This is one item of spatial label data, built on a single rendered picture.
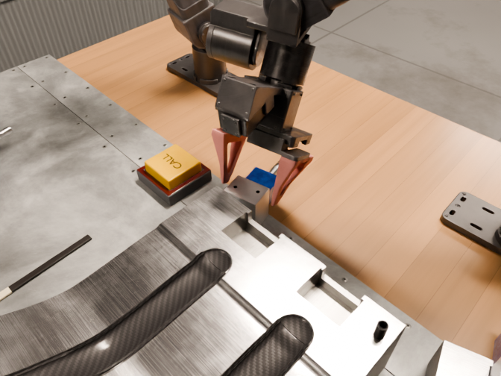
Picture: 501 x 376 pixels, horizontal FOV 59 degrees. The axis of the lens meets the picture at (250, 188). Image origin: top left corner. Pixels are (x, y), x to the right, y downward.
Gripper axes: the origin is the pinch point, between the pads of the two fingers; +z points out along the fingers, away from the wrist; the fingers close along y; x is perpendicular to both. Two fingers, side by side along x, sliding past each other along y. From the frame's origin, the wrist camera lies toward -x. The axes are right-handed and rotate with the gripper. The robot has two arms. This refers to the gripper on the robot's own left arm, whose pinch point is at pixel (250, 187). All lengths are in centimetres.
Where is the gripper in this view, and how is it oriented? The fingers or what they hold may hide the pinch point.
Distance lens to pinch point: 58.9
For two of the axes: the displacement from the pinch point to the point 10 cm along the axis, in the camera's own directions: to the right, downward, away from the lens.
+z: -2.6, 9.1, 3.2
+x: 4.6, -1.7, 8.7
